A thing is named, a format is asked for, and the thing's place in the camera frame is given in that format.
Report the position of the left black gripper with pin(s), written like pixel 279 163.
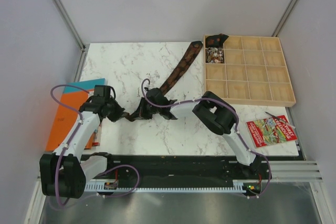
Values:
pixel 119 112

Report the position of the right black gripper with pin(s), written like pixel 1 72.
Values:
pixel 141 109

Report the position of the brown red patterned tie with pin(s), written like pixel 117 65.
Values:
pixel 181 68

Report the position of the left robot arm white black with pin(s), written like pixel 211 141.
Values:
pixel 62 174

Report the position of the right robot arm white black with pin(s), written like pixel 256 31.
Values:
pixel 216 114

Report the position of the teal folder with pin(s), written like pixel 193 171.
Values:
pixel 87 85

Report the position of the orange folder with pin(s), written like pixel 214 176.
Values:
pixel 65 118

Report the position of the rolled colourful tie in tray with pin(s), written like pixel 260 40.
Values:
pixel 214 55

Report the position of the rolled dark tie in tray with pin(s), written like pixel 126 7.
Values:
pixel 215 41

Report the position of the wooden compartment tray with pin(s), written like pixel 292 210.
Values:
pixel 254 72

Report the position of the red treehouse book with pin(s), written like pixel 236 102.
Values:
pixel 270 131

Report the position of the pen on red book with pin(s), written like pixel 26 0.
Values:
pixel 281 120

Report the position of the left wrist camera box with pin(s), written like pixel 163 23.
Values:
pixel 104 91

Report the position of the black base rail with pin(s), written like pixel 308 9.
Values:
pixel 177 171

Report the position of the white slotted cable duct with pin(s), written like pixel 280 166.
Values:
pixel 96 186

